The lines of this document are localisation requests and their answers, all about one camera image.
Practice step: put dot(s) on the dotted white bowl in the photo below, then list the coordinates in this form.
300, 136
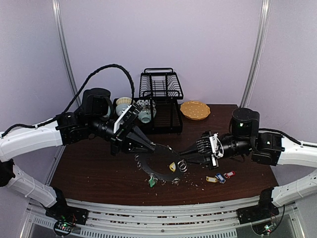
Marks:
146, 104

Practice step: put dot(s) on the grey perforated keyring disc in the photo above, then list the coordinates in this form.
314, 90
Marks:
156, 164

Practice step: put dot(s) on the yellow key tag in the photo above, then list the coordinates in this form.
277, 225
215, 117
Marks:
172, 167
211, 179

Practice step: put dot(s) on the cream patterned bowl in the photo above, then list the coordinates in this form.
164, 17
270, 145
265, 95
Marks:
123, 100

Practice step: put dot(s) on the black wire dish rack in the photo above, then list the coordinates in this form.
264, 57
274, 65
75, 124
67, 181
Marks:
162, 85

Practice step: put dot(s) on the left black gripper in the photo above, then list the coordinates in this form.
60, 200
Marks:
132, 132

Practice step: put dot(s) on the aluminium frame post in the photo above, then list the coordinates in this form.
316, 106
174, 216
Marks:
259, 46
63, 45

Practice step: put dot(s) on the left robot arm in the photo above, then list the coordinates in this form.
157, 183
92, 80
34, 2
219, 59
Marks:
94, 116

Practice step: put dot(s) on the left aluminium frame post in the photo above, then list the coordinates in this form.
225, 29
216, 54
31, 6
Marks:
63, 45

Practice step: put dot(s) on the green key tag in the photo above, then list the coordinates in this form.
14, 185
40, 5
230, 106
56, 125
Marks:
152, 182

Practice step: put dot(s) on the red key tag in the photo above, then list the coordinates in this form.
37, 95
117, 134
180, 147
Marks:
229, 174

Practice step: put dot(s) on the light blue ribbed bowl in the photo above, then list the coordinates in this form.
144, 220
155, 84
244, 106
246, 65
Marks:
121, 108

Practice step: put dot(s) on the yellow dotted plate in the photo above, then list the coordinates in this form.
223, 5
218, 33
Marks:
195, 110

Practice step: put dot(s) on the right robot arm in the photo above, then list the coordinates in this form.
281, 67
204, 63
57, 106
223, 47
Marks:
266, 146

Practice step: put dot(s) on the right aluminium frame post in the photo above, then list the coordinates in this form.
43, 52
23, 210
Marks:
259, 46

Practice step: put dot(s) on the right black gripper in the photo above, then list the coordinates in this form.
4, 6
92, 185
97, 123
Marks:
207, 159

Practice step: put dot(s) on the light blue floral bowl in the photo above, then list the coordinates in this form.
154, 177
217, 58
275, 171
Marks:
146, 115

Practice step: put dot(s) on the blue key tag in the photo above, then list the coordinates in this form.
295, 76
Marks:
220, 178

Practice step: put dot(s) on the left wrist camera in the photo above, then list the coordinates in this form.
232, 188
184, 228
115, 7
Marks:
128, 116

